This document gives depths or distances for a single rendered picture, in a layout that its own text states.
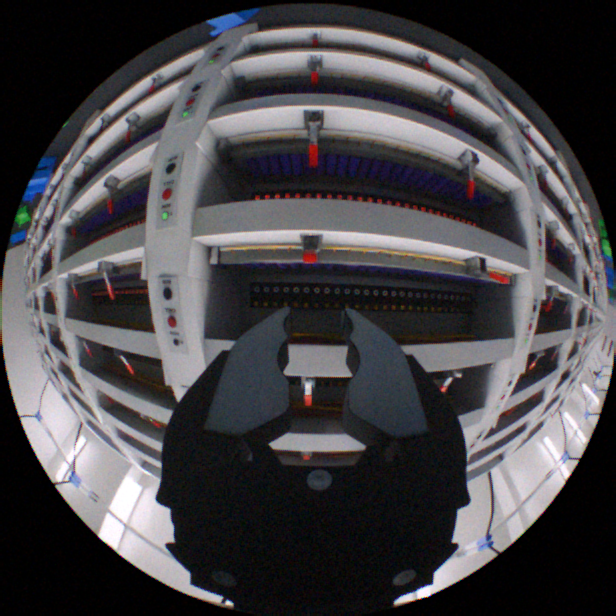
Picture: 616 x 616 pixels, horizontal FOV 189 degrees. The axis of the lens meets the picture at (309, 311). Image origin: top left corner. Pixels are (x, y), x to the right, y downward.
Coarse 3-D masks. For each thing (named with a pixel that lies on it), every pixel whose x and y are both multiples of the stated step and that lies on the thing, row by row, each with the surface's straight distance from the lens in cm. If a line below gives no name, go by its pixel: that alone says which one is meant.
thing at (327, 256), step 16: (224, 256) 33; (240, 256) 32; (256, 256) 31; (272, 256) 30; (288, 256) 30; (320, 256) 30; (336, 256) 30; (352, 256) 30; (368, 256) 31; (384, 256) 32; (400, 256) 33; (448, 272) 37; (464, 272) 39; (496, 272) 47
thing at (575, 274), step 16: (560, 160) 135; (576, 208) 124; (576, 224) 122; (576, 272) 118; (560, 320) 120; (544, 352) 125; (560, 352) 121; (544, 368) 126; (560, 368) 121; (528, 400) 133; (544, 400) 127; (512, 448) 145
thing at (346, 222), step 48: (192, 240) 30; (240, 240) 30; (288, 240) 29; (336, 240) 28; (384, 240) 28; (432, 240) 29; (480, 240) 36; (432, 288) 51; (480, 288) 61; (528, 288) 50
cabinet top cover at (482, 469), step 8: (496, 456) 151; (144, 464) 133; (152, 464) 130; (488, 464) 143; (496, 464) 147; (152, 472) 127; (160, 472) 125; (472, 472) 134; (480, 472) 137; (472, 480) 134
